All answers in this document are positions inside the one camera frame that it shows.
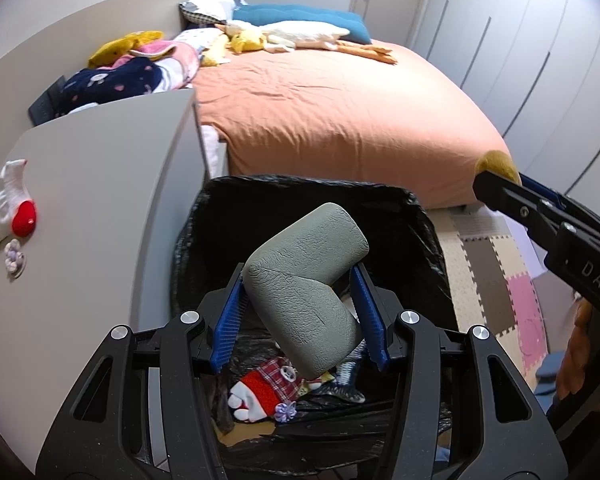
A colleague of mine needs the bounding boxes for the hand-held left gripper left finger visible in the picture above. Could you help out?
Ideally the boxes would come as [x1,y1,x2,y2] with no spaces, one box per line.
[35,262,247,480]

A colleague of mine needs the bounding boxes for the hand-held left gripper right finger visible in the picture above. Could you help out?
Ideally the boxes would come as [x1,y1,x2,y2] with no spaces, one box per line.
[350,262,568,480]

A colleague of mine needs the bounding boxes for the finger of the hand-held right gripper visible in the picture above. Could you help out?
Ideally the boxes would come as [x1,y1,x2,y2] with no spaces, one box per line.
[472,169,577,257]
[520,173,600,247]

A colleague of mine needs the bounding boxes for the yellow-brown fuzzy plush ball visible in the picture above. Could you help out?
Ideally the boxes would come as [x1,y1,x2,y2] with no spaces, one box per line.
[475,150,522,184]

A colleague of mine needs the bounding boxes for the rabbit doll red plaid dress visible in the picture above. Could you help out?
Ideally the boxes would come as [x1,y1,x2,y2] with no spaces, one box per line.
[227,355,311,423]

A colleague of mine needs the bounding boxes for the grey foam corner guard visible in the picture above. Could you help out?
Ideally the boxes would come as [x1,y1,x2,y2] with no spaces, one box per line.
[241,202,371,380]

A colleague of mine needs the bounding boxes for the blue fish plush toy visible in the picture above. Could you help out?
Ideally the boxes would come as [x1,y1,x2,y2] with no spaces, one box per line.
[325,342,368,405]

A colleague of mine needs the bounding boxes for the trash bin black bag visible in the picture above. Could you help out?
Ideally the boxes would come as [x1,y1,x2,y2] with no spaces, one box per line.
[169,174,456,476]

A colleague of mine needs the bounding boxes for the person's right hand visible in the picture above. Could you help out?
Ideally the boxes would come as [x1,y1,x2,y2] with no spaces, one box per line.
[554,304,592,397]

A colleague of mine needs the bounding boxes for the foam puzzle floor mat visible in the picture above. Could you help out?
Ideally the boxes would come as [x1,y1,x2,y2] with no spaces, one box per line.
[437,207,549,377]

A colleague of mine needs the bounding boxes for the blue slippers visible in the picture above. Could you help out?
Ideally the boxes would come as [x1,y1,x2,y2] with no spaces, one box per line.
[532,355,561,396]

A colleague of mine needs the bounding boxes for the white wardrobe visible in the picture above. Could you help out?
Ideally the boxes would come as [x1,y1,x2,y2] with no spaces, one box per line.
[407,0,600,201]

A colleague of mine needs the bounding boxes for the grey desk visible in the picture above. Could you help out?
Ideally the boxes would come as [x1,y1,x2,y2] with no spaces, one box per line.
[0,87,231,476]

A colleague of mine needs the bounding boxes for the bed with orange sheet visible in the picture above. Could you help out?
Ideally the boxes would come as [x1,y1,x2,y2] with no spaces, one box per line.
[180,10,518,211]

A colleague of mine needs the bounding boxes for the purple flower hair clip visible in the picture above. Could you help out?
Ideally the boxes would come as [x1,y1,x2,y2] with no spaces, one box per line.
[4,239,27,277]

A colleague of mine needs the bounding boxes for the white sock red pompom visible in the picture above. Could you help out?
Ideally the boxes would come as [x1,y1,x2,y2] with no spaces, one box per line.
[0,159,38,237]

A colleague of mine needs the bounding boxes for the small yellow plush toy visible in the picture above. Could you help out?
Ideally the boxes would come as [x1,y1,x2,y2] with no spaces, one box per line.
[200,35,231,68]

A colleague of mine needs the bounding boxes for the pink blanket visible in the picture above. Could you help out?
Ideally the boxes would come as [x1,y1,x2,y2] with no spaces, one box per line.
[112,40,201,92]

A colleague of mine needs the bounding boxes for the navy printed blanket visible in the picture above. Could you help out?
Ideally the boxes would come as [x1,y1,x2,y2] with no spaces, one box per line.
[55,56,169,116]

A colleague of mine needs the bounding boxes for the white goose plush toy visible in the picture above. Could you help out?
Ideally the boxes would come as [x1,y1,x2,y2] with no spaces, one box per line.
[215,20,398,66]

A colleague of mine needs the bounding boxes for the blue cushion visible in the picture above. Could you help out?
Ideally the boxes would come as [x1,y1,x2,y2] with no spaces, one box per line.
[232,4,372,45]

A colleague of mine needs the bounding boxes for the yellow duck plush toy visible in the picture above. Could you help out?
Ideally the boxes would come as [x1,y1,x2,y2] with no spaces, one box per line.
[228,27,266,55]

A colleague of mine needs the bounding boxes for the white dotted pillow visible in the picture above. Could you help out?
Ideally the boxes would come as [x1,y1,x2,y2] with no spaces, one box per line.
[172,27,227,54]

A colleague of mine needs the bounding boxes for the mustard yellow cushion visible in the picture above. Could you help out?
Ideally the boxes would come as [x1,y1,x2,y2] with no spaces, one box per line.
[87,30,165,69]

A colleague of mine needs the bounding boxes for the white checkered pillow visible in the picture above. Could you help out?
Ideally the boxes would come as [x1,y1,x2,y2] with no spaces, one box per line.
[179,0,246,25]

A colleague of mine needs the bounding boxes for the black wall socket panel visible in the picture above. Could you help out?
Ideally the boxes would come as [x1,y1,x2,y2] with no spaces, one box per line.
[28,75,67,126]

